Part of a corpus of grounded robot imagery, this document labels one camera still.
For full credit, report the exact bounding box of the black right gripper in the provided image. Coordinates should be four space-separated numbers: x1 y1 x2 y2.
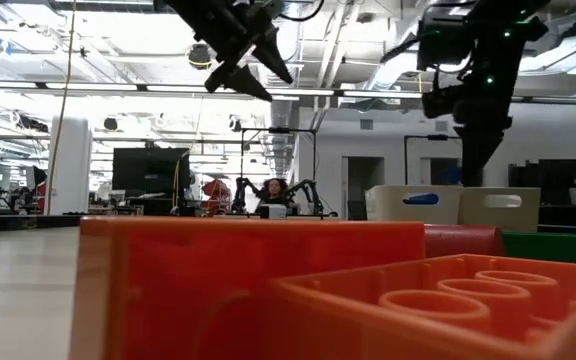
420 69 515 188

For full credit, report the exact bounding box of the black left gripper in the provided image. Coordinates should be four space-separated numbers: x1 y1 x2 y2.
162 0 295 104

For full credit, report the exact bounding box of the green plastic brick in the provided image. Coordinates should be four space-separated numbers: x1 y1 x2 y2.
500 230 576 265

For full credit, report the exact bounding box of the white plastic bin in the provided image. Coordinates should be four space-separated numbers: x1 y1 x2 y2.
456 186 542 234
365 185 465 226

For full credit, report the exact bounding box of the black cabinet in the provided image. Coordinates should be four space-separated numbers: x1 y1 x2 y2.
507 158 576 187

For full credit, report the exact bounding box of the red rounded wooden block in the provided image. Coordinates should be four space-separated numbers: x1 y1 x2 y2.
423 223 506 258

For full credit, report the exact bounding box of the seated person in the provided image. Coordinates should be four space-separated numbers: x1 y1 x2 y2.
255 177 300 211

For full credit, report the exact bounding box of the red background object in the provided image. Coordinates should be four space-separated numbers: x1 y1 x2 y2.
202 178 232 214

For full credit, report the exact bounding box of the small white box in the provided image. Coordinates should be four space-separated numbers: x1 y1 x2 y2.
259 203 289 220

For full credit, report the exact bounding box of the black monitor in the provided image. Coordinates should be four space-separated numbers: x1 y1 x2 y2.
111 147 192 194

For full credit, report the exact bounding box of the white pillar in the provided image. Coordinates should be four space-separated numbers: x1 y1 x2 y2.
46 117 93 215

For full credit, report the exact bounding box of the orange plastic brick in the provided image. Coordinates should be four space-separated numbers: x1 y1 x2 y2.
70 214 427 360
262 253 576 360

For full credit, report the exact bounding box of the black frame stand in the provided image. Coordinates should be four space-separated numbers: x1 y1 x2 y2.
404 133 464 187
240 127 318 204

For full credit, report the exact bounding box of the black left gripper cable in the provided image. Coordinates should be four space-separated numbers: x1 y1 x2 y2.
276 0 327 24

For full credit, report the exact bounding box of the yellow cable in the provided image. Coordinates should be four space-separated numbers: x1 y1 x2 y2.
45 0 78 214

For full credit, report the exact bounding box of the black aluminium table frame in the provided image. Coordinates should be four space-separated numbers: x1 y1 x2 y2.
0 213 83 234

